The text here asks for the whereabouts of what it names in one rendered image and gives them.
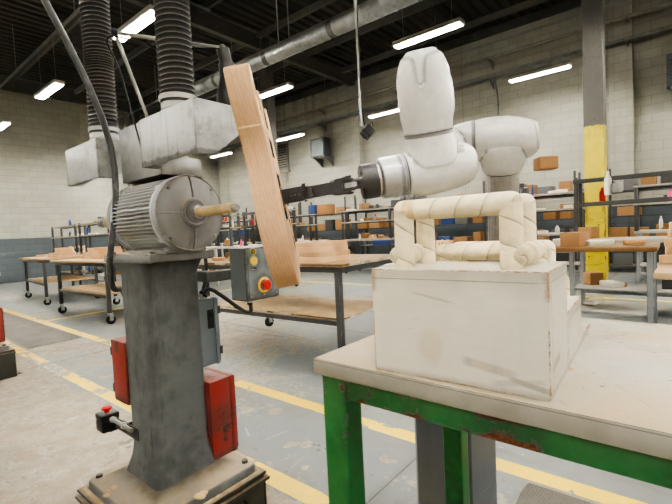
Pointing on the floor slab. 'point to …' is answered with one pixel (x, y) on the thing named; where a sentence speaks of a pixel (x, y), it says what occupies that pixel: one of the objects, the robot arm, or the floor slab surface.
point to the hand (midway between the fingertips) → (284, 196)
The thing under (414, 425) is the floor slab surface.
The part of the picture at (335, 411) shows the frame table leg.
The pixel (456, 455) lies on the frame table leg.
